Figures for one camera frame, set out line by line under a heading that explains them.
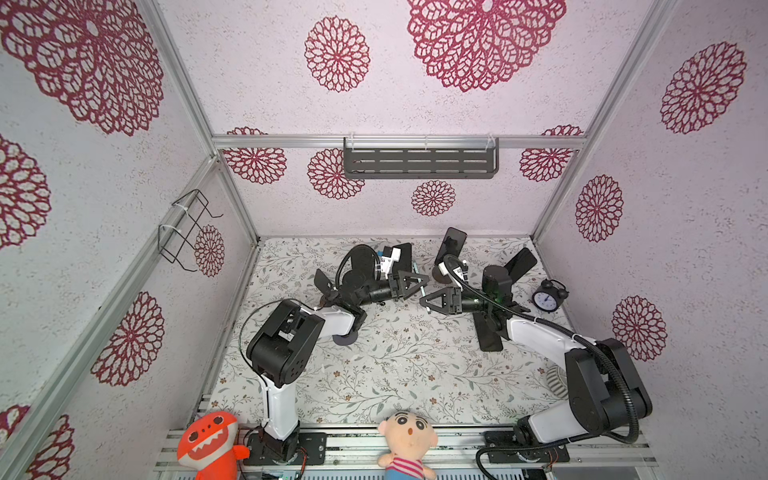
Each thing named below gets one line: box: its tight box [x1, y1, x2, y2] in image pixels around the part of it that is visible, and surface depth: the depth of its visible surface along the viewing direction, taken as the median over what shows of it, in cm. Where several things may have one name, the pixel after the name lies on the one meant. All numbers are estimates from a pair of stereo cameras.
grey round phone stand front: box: [332, 329, 358, 346], surface depth 95 cm
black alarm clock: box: [532, 278, 569, 313], surface depth 98 cm
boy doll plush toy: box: [378, 410, 439, 480], surface depth 69 cm
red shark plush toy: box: [177, 412, 251, 480], surface depth 69 cm
